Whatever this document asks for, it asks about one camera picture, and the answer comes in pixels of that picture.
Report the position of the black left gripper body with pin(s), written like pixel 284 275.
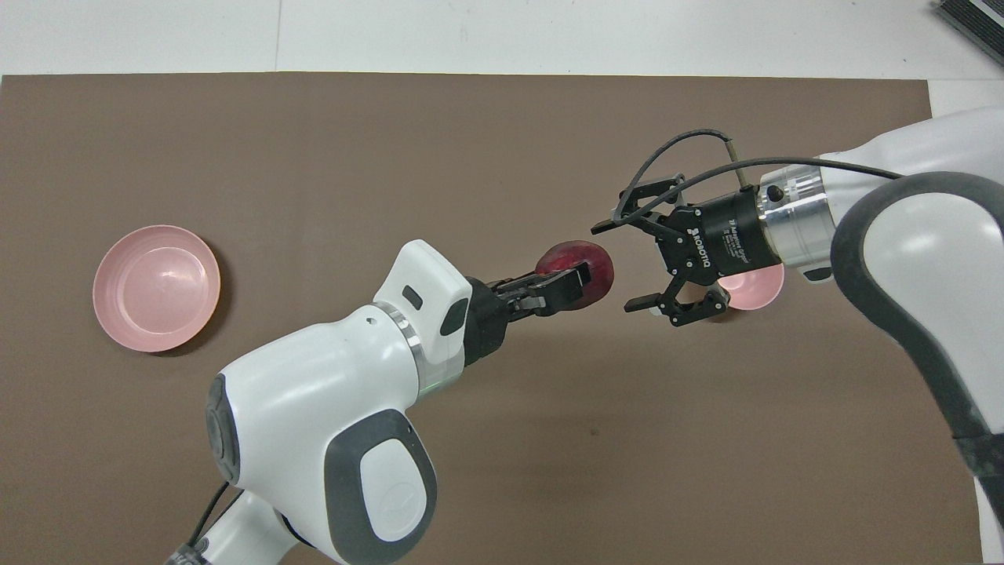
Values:
pixel 482 322

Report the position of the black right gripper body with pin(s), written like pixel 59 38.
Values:
pixel 729 231

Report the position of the dark red apple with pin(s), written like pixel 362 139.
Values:
pixel 580 255

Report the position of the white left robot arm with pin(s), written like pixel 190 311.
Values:
pixel 314 392

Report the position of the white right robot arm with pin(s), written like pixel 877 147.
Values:
pixel 910 259

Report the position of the pink bowl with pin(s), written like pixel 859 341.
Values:
pixel 757 289

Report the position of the pink plate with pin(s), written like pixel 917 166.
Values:
pixel 157 286

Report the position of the brown table mat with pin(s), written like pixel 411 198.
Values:
pixel 314 157

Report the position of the dark grey ribbed device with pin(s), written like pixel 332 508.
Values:
pixel 976 23

